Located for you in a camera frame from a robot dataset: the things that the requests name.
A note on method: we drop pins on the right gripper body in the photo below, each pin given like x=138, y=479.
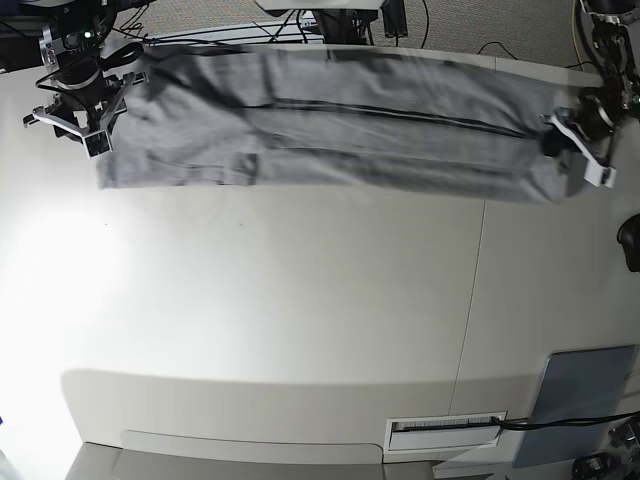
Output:
x=85, y=88

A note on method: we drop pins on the black computer mouse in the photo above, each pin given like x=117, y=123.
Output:
x=628, y=236

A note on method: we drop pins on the black device bottom right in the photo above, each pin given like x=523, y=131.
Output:
x=596, y=466

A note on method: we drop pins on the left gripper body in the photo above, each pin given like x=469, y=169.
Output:
x=596, y=114

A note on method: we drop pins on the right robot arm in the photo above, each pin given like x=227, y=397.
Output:
x=77, y=30

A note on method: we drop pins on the grey laptop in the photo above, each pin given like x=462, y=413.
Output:
x=575, y=384

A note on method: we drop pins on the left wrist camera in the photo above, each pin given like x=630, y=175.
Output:
x=598, y=175

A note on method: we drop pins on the white cable grommet box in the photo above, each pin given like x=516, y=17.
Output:
x=442, y=434

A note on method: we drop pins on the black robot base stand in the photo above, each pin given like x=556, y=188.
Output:
x=345, y=22

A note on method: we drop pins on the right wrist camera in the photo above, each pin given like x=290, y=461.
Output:
x=97, y=143

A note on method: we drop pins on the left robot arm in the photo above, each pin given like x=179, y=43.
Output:
x=608, y=32

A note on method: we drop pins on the grey T-shirt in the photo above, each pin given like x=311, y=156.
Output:
x=253, y=116

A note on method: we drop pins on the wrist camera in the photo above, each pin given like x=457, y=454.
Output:
x=598, y=175
x=97, y=143

